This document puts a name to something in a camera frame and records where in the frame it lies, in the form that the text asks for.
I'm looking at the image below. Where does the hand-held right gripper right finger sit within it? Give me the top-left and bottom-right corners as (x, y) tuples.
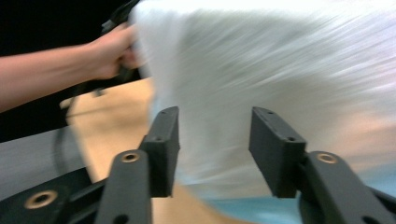
(247, 106), (396, 224)

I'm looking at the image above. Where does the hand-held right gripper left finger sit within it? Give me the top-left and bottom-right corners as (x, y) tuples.
(94, 105), (181, 224)

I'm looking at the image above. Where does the white trash bag blue band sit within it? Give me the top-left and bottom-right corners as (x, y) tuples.
(129, 0), (396, 224)

